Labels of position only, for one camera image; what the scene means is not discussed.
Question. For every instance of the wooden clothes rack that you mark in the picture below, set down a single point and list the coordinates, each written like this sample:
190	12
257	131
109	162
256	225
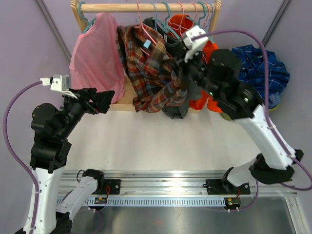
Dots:
126	15

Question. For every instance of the blue checked shirt in basket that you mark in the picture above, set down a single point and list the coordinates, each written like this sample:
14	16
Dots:
274	99

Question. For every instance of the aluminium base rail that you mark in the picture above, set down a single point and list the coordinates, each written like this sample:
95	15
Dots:
170	188

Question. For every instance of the green laundry basket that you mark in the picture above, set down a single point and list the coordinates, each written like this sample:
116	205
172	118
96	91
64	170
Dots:
227	117

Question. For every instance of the teal hanger with orange shirt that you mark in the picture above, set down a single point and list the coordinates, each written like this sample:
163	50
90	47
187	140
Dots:
201	19

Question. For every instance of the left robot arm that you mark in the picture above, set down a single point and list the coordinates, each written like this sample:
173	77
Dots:
48	160

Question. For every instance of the orange t-shirt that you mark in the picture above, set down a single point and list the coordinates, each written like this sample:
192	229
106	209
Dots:
206	99

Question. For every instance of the dark grey shirt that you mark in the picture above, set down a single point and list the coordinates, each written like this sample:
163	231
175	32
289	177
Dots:
175	48

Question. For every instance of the pink hanger with plaid shirt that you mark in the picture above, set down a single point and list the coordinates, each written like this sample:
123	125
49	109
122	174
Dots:
143	26

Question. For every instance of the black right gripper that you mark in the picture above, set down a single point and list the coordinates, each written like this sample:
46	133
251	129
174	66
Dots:
183	66

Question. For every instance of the teal hanger with pink shirt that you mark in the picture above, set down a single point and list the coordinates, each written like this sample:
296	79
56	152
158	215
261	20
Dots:
86	24

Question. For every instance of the blue hanger at rack end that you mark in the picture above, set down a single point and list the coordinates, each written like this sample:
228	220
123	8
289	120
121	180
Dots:
212	14

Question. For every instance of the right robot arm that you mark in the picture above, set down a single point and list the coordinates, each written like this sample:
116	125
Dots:
242	103

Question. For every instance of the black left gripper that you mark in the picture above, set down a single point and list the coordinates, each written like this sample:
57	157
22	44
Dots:
101	100

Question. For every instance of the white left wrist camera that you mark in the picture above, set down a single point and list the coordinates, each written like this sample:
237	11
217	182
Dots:
60	84

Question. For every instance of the pink hanger at rack end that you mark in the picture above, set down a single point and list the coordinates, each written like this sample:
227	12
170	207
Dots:
207	19

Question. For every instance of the teal hanger with grey shirt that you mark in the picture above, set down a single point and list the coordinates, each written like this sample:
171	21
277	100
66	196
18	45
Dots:
164	24

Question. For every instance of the red brown plaid shirt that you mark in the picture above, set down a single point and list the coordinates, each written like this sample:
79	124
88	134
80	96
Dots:
148	68

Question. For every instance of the pink shirt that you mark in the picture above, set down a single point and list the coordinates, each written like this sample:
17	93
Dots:
95	61

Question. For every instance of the pink empty wire hanger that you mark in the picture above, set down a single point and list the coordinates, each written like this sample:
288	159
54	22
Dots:
179	22
196	14

